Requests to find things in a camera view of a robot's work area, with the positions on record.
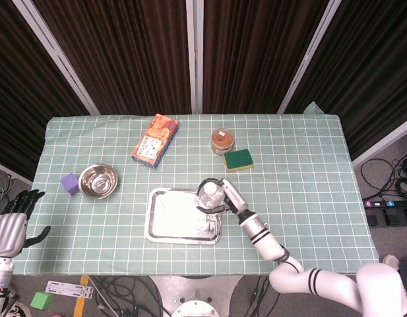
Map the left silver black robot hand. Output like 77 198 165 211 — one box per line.
0 190 51 258

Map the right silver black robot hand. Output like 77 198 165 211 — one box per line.
196 178 249 216

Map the transparent plastic water bottle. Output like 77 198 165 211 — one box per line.
198 182 226 217

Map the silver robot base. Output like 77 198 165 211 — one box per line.
149 275 243 317

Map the rectangular stainless steel tray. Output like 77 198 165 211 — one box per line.
145 187 224 246

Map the green yellow scouring sponge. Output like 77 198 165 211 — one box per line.
223 149 255 173

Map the green white checked tablecloth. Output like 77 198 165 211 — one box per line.
13 101 381 276

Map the clear round snack jar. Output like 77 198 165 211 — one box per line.
210 128 237 156

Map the green foam cube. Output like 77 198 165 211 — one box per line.
30 291 55 311

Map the purple foam cube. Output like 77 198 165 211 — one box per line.
59 172 80 197

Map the white perforated metal strip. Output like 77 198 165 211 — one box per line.
44 280 96 300

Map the orange blue biscuit box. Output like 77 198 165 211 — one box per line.
131 113 179 170

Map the yellow floor tape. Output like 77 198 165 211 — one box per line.
72 275 90 317

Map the round stainless steel bowl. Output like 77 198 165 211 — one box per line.
78 164 119 200

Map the dark corrugated partition panel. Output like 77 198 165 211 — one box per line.
284 0 407 161
31 0 193 116
202 0 331 115
0 0 91 182

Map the black numbered power strip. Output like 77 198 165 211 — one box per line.
362 197 407 227

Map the white shoe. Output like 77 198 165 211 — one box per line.
382 254 401 269

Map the white partition post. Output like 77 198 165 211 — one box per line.
276 0 343 115
11 0 101 116
184 0 204 115
0 159 34 185
352 124 407 166

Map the black floor cable bundle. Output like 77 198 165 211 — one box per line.
359 150 407 201
89 275 173 317

